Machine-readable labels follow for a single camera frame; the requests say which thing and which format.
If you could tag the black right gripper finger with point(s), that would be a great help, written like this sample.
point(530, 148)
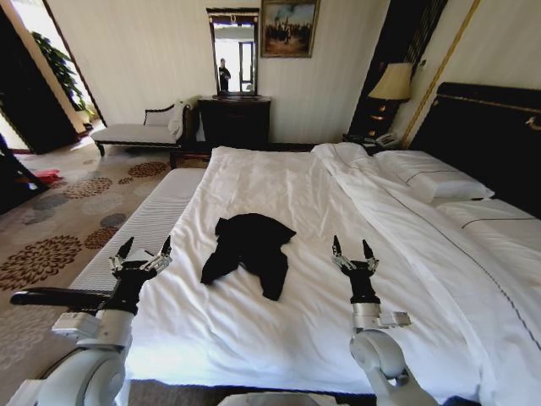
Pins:
point(337, 249)
point(368, 253)

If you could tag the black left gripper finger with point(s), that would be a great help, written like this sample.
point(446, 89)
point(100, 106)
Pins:
point(165, 251)
point(123, 253)

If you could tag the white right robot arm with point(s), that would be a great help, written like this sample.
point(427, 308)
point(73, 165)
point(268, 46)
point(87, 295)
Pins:
point(380, 351)

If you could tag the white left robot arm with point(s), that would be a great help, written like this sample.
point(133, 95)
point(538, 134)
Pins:
point(84, 372)

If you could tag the white ribbed bed bench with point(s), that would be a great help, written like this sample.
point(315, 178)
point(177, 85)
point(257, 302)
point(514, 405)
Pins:
point(148, 211)

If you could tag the white bed duvet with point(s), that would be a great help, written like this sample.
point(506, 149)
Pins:
point(296, 203)

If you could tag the dark bed headboard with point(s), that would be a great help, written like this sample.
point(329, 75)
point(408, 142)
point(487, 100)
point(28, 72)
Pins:
point(477, 122)

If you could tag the black crumpled garment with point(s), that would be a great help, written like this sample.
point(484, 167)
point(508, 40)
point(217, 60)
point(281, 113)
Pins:
point(249, 249)

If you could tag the white pillow with dark piping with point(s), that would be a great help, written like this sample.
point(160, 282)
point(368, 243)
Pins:
point(498, 220)
point(435, 177)

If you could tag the red item on floor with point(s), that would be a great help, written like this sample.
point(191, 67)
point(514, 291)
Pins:
point(48, 175)

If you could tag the white telephone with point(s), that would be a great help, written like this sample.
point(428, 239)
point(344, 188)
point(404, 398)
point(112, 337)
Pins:
point(386, 138)

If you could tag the white towel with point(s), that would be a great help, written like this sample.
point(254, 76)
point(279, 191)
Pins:
point(177, 120)

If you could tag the dark wooden furniture piece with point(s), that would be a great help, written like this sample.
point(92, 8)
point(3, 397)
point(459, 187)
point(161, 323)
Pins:
point(14, 177)

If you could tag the dark wooden dresser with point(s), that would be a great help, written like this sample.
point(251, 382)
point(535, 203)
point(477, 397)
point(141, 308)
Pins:
point(233, 122)

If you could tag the white robot front shell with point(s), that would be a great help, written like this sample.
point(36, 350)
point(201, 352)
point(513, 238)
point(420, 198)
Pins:
point(262, 401)

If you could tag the table lamp with cream shade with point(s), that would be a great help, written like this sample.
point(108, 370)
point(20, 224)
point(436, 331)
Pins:
point(391, 84)

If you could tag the dark wooden door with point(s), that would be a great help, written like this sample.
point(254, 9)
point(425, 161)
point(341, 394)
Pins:
point(29, 97)

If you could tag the person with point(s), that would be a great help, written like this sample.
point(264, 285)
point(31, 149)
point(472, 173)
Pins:
point(224, 76)

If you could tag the green potted plant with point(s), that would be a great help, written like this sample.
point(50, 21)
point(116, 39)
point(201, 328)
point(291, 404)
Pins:
point(59, 67)

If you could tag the gold framed painting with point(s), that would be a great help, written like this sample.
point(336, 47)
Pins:
point(289, 27)

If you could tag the white chaise longue dark frame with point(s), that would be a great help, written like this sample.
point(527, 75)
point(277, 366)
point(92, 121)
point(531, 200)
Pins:
point(135, 135)

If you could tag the dark framed wall mirror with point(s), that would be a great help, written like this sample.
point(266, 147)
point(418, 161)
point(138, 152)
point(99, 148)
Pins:
point(232, 46)

